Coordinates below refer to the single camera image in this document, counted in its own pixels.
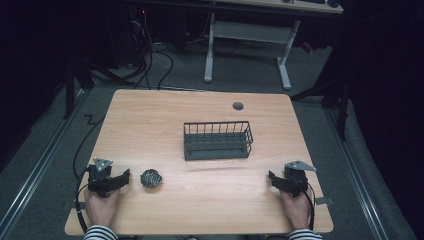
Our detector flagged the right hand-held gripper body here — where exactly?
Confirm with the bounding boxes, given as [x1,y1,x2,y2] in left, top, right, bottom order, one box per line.
[282,160,317,199]

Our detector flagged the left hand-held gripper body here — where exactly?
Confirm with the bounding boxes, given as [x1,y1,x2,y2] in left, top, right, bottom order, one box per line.
[86,157,115,199]

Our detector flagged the steel wool scrubber ball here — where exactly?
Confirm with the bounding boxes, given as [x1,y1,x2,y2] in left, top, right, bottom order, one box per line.
[139,168,164,189]

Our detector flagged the dark wire basket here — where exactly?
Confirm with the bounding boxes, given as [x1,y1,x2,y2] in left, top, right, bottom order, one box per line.
[182,120,255,162]

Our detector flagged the person's left hand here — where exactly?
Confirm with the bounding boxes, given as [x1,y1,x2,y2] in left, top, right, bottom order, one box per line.
[83,187,121,229]

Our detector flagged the person's right hand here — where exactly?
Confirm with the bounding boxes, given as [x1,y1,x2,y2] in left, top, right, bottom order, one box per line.
[279,186,315,231]

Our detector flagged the black metal stand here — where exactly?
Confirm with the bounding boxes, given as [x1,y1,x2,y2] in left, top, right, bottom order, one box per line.
[62,56,136,120]
[290,71,355,142]

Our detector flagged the white-framed wooden desk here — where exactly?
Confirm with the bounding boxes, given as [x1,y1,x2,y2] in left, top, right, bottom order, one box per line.
[203,0,345,92]

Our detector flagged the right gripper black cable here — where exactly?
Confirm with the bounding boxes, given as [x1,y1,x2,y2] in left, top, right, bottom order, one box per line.
[293,176,317,232]

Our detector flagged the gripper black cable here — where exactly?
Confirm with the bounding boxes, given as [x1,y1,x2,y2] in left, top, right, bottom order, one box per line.
[74,165,92,235]
[293,176,317,232]

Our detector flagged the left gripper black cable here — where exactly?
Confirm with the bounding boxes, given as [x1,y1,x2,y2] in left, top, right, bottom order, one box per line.
[74,165,92,235]

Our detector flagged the black floor cable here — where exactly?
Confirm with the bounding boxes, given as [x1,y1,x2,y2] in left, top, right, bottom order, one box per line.
[72,114,106,179]

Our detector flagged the metal floor rail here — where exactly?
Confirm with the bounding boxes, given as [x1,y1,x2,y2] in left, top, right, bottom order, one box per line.
[0,89,88,232]
[324,108,390,240]

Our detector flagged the bundle of black cables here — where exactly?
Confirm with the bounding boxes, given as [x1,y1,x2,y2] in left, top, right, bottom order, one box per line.
[128,8,175,91]

